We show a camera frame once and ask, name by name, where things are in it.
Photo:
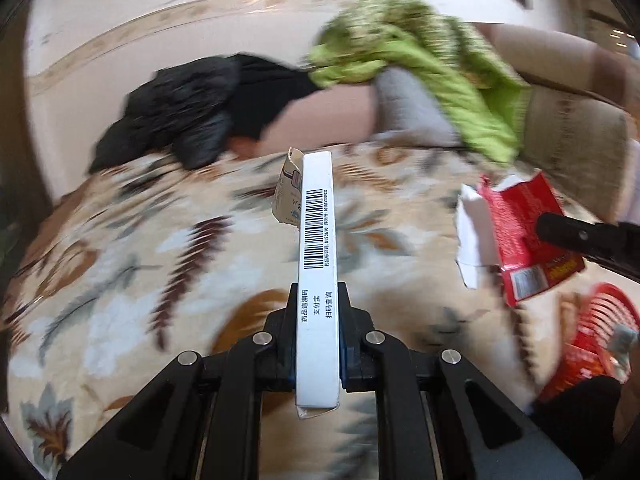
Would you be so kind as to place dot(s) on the brown pink sofa backrest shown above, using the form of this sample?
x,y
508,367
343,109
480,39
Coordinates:
x,y
575,65

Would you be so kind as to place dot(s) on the torn red box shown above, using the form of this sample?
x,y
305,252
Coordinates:
x,y
515,230

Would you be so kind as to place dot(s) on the red mesh basket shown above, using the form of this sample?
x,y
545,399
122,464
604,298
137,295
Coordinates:
x,y
590,317

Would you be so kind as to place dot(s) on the green patterned quilt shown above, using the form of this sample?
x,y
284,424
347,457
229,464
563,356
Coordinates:
x,y
450,75

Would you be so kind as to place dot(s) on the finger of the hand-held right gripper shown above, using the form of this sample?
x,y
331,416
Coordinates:
x,y
575,234

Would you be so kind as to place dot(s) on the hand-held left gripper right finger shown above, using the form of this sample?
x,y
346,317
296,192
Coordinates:
x,y
357,330

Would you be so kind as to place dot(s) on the brown glass panel door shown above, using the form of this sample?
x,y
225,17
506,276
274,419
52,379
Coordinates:
x,y
15,135

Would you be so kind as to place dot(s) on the leaf printed blanket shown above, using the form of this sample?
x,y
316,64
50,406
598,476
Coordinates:
x,y
150,270

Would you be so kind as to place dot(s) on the black puffer jacket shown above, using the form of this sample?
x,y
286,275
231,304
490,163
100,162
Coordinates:
x,y
170,105

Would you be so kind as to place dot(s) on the white medicine box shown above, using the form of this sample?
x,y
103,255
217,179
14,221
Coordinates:
x,y
317,260

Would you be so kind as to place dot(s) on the black cloth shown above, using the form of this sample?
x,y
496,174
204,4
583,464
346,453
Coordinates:
x,y
270,95

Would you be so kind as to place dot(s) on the dark cloth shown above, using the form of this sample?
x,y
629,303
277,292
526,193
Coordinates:
x,y
585,415

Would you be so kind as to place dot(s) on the grey quilted pillow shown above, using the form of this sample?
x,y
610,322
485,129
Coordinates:
x,y
410,110

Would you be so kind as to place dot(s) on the striped floral sofa cushion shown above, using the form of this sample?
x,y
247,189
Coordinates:
x,y
565,130

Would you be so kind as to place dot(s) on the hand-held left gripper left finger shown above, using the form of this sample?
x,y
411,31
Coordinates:
x,y
280,325

